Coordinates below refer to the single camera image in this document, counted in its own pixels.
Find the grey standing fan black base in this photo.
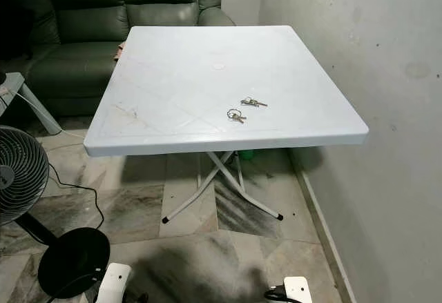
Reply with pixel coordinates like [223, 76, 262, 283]
[0, 125, 111, 300]

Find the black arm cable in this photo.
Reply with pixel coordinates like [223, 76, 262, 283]
[264, 286, 287, 303]
[66, 267, 106, 301]

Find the dark green leather sofa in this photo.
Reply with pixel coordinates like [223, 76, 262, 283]
[0, 0, 237, 118]

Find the grey side table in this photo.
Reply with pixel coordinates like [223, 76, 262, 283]
[0, 72, 63, 136]

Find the thin black fan cable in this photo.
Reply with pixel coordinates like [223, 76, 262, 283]
[47, 163, 105, 230]

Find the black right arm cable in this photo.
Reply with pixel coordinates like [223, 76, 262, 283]
[264, 286, 287, 303]

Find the large key ring with key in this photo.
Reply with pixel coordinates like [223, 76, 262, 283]
[226, 108, 247, 124]

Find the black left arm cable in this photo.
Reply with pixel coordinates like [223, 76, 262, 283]
[66, 267, 106, 301]

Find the silver key bunch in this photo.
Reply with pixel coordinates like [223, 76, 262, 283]
[240, 97, 268, 108]

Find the white plastic folding table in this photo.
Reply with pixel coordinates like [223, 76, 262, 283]
[84, 25, 370, 225]

